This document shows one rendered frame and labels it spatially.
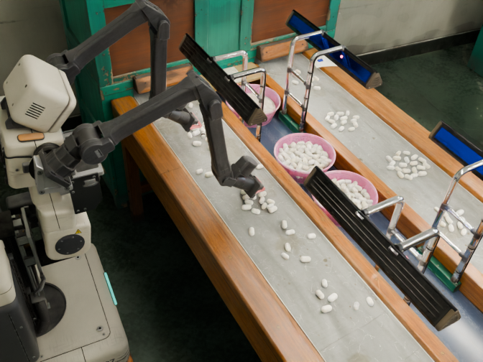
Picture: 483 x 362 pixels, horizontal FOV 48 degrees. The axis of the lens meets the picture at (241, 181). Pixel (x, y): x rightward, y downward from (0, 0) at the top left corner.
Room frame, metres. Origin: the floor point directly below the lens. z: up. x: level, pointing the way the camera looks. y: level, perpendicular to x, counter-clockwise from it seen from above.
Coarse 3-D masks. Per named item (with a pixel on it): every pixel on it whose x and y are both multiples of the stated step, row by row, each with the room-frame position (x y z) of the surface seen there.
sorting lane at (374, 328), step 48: (144, 96) 2.18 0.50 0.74; (192, 144) 1.84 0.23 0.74; (240, 144) 1.86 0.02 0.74; (240, 192) 1.55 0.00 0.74; (240, 240) 1.31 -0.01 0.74; (288, 240) 1.32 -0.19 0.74; (288, 288) 1.10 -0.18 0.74; (336, 288) 1.12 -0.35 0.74; (336, 336) 0.93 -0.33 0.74; (384, 336) 0.94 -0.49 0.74
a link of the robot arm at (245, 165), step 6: (246, 156) 1.52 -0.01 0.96; (240, 162) 1.49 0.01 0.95; (246, 162) 1.48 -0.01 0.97; (252, 162) 1.50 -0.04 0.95; (234, 168) 1.48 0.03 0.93; (240, 168) 1.47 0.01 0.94; (246, 168) 1.48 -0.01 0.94; (252, 168) 1.49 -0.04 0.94; (234, 174) 1.46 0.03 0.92; (246, 174) 1.48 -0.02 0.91; (228, 180) 1.42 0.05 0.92; (234, 180) 1.44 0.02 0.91; (228, 186) 1.43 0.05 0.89
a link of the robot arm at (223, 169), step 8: (200, 104) 1.41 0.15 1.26; (208, 104) 1.35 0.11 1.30; (216, 104) 1.35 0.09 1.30; (208, 112) 1.38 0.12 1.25; (216, 112) 1.35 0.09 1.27; (208, 120) 1.38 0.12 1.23; (216, 120) 1.39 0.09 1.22; (208, 128) 1.39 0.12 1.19; (216, 128) 1.40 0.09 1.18; (208, 136) 1.40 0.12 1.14; (216, 136) 1.40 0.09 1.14; (224, 136) 1.42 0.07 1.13; (208, 144) 1.42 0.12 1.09; (216, 144) 1.40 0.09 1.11; (224, 144) 1.42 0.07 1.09; (216, 152) 1.41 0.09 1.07; (224, 152) 1.42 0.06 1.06; (216, 160) 1.41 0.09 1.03; (224, 160) 1.42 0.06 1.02; (216, 168) 1.41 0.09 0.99; (224, 168) 1.42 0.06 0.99; (216, 176) 1.44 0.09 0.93; (224, 176) 1.42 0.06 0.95; (232, 176) 1.44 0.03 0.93
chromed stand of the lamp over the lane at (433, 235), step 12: (384, 204) 1.16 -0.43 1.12; (396, 204) 1.21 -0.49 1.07; (360, 216) 1.11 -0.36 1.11; (396, 216) 1.19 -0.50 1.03; (432, 228) 1.07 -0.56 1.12; (408, 240) 1.02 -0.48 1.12; (420, 240) 1.03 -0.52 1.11; (432, 240) 1.07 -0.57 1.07; (396, 252) 0.98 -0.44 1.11; (432, 252) 1.06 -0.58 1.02; (420, 264) 1.07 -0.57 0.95; (408, 300) 1.06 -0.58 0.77
